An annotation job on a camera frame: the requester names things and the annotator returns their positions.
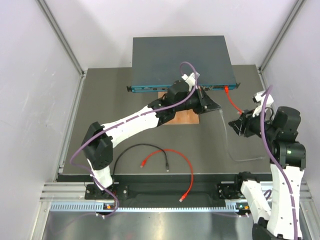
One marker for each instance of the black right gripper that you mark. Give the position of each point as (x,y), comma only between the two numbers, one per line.
(247,119)

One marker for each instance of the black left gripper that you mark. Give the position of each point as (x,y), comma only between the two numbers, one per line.
(205,103)

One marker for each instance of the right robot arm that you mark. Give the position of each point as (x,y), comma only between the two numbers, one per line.
(280,219)

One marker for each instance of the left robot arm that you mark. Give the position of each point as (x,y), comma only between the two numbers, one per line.
(103,138)

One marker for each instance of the wooden board stand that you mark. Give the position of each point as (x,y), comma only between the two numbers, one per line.
(186,117)

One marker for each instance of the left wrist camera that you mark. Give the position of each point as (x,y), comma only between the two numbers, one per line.
(190,79)

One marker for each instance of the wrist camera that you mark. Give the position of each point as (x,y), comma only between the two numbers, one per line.
(190,79)
(259,99)

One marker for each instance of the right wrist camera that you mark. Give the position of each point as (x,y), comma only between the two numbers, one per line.
(259,99)

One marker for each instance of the teal network switch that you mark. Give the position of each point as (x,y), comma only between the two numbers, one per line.
(159,61)

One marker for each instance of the slotted cable duct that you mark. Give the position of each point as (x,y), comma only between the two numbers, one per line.
(107,206)

